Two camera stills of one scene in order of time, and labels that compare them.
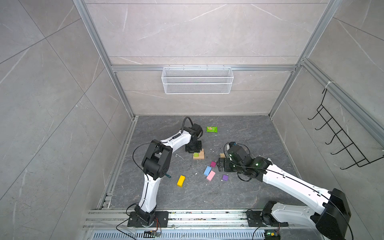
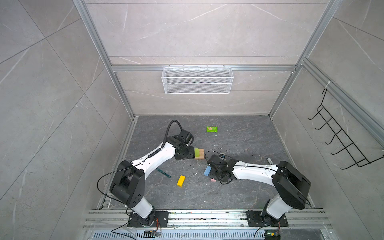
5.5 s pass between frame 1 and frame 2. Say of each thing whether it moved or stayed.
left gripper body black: moved
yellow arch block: stayed
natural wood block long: stayed
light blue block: stayed
